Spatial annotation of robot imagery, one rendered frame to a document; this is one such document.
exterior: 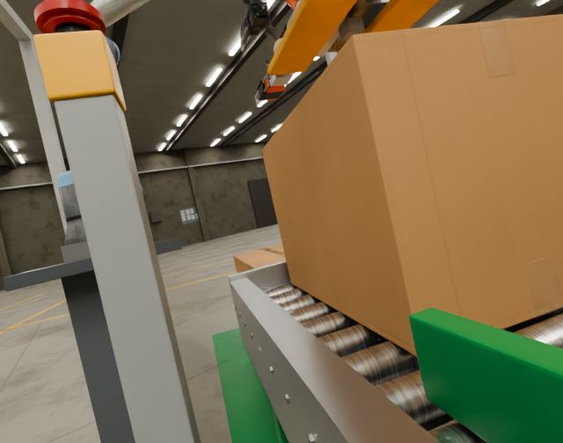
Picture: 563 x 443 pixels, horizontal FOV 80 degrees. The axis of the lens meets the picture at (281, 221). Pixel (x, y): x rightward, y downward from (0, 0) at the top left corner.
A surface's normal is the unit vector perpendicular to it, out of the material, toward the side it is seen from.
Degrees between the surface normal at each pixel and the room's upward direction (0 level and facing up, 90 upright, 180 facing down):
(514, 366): 90
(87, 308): 90
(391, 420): 0
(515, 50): 90
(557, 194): 90
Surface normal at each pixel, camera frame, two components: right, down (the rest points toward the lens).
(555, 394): -0.94, 0.22
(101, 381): 0.51, -0.09
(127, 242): 0.25, -0.03
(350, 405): -0.22, -0.98
